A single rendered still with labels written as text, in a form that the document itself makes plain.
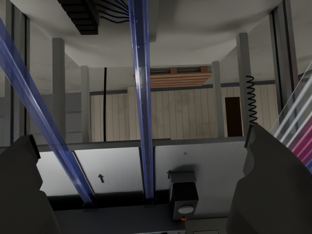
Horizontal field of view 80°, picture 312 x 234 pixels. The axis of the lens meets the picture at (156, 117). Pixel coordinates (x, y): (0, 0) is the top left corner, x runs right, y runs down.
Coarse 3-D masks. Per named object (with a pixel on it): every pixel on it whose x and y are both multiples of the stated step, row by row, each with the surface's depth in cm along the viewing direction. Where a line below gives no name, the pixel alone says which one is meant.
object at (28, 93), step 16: (0, 32) 14; (0, 48) 14; (16, 48) 16; (0, 64) 15; (16, 64) 16; (16, 80) 16; (32, 80) 18; (32, 96) 18; (32, 112) 19; (48, 112) 20; (48, 128) 21; (48, 144) 22; (64, 144) 24; (64, 160) 25; (80, 176) 28; (80, 192) 31
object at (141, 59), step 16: (128, 0) 13; (144, 0) 13; (144, 16) 13; (144, 32) 14; (144, 48) 15; (144, 64) 16; (144, 80) 17; (144, 96) 18; (144, 112) 20; (144, 128) 21; (144, 144) 23; (144, 160) 26; (144, 176) 29
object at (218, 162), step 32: (96, 160) 27; (128, 160) 27; (160, 160) 28; (192, 160) 28; (224, 160) 29; (64, 192) 33; (96, 192) 33; (128, 192) 34; (160, 192) 35; (224, 192) 37
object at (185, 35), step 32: (32, 0) 46; (96, 0) 47; (160, 0) 48; (192, 0) 49; (224, 0) 49; (256, 0) 50; (64, 32) 61; (128, 32) 63; (160, 32) 64; (192, 32) 65; (224, 32) 66; (96, 64) 90; (128, 64) 92; (160, 64) 94; (192, 64) 96
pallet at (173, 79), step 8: (176, 72) 284; (192, 72) 284; (200, 72) 284; (208, 72) 284; (152, 80) 311; (160, 80) 313; (168, 80) 319; (176, 80) 319; (184, 80) 321; (192, 80) 323; (200, 80) 326
